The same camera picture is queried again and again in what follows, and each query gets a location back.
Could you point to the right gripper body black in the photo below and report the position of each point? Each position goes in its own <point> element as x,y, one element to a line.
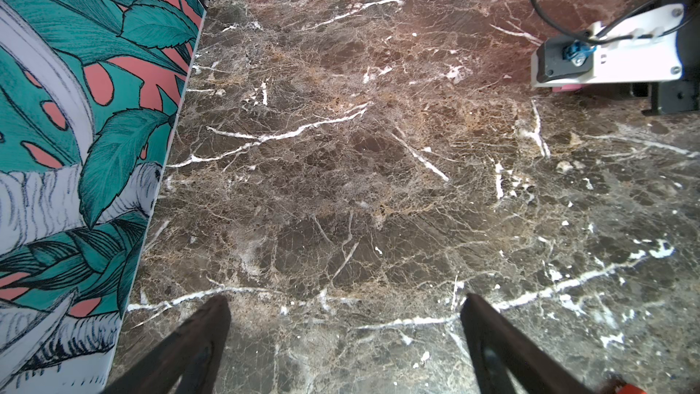
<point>681,95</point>

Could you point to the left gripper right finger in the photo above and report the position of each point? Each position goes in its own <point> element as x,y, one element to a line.
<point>500,354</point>

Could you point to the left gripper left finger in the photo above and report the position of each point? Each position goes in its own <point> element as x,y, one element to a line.
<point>188,360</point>

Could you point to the pink block top pair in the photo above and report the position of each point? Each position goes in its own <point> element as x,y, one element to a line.
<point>567,88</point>

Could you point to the red block upper left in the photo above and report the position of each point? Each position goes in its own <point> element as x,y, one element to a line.
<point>618,386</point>

